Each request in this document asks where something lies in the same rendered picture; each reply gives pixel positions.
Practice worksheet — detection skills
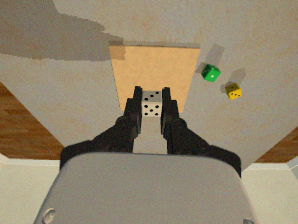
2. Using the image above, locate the white die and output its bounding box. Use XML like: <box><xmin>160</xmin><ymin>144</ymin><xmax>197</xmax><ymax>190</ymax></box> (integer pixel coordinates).
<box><xmin>141</xmin><ymin>90</ymin><xmax>162</xmax><ymax>117</ymax></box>

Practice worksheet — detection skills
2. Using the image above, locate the green die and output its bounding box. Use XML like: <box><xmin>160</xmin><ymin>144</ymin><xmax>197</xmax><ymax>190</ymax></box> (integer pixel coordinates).
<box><xmin>201</xmin><ymin>64</ymin><xmax>221</xmax><ymax>82</ymax></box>

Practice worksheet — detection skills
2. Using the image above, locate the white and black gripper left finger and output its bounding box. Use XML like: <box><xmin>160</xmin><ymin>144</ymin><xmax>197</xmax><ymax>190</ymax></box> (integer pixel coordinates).
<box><xmin>59</xmin><ymin>86</ymin><xmax>143</xmax><ymax>171</ymax></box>

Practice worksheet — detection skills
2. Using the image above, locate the yellow die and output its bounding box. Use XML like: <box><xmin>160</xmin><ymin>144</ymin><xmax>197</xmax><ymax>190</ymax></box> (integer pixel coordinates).
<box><xmin>225</xmin><ymin>83</ymin><xmax>242</xmax><ymax>100</ymax></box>

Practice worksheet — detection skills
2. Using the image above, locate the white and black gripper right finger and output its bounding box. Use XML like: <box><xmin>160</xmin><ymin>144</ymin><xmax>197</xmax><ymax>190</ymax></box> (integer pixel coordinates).
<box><xmin>160</xmin><ymin>87</ymin><xmax>241</xmax><ymax>178</ymax></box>

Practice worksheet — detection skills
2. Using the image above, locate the tan mat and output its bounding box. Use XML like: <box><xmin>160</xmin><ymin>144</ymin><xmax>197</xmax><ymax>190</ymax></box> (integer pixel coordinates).
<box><xmin>109</xmin><ymin>45</ymin><xmax>200</xmax><ymax>113</ymax></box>

